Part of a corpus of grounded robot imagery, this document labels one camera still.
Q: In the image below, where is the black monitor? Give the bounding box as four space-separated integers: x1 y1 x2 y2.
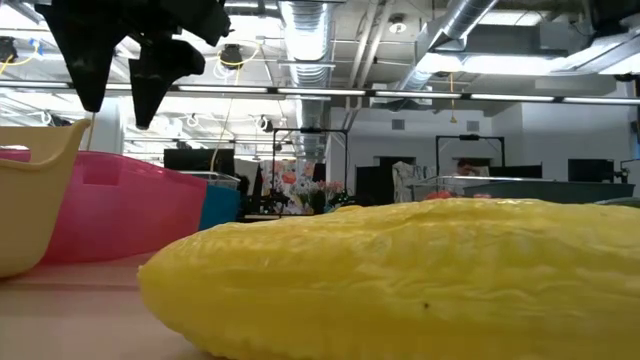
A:
568 158 615 184
163 148 236 175

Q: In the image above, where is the yellow hanging cable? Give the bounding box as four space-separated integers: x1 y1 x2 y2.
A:
209 97 236 172

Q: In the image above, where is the person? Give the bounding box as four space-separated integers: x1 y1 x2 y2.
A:
454 158 484 177

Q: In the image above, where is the yellow corn cob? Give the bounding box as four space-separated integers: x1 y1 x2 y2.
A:
137 197 640 360

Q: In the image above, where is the teal plastic bin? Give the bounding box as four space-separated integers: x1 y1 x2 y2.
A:
462 179 637 206

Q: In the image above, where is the colourful floral cloth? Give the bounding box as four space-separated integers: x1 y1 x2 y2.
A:
259 158 317 215

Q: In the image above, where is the blue plastic bin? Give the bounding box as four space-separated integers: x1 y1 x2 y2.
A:
198 184 242 232

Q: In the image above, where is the clear plastic bin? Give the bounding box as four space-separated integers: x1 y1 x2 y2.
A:
177 169 242 191
407 174 556 203

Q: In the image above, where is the overhead light bar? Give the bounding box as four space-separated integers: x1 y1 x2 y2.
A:
0 79 640 107

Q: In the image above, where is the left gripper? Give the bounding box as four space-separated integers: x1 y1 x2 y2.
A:
34 0 234 130

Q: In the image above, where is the white patterned cloth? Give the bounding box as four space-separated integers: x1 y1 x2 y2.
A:
392 160 426 204

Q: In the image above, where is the black ceiling camera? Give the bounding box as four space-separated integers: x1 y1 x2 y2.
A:
0 36 19 64
219 43 245 70

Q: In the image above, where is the red plastic bin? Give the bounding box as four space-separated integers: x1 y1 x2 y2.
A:
0 148 209 265

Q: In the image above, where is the black panel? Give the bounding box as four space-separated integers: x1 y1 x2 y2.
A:
355 164 396 207

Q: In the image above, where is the black frame rig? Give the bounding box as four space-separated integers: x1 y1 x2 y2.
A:
435 133 506 177
271 127 350 214

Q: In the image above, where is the silver spiral air duct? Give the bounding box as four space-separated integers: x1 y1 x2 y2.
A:
278 0 335 161
397 0 501 94

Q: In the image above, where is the yellow plastic bin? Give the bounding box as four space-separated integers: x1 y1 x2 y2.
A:
0 118 93 279

